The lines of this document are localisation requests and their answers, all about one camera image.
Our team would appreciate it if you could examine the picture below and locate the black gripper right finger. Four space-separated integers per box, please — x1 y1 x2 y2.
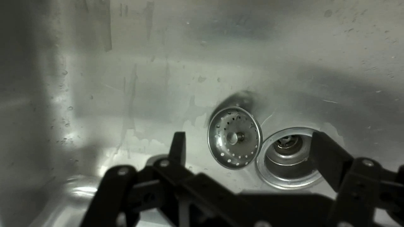
310 131 404 227

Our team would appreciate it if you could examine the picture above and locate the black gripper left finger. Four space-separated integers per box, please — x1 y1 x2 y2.
79 131 236 227

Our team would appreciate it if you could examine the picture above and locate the silver sink strainer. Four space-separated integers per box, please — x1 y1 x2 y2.
207 106 262 169

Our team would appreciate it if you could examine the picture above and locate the sink drain opening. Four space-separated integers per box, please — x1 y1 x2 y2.
253 128 325 192

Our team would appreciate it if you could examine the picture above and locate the stainless steel sink basin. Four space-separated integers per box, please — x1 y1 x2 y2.
0 0 404 227

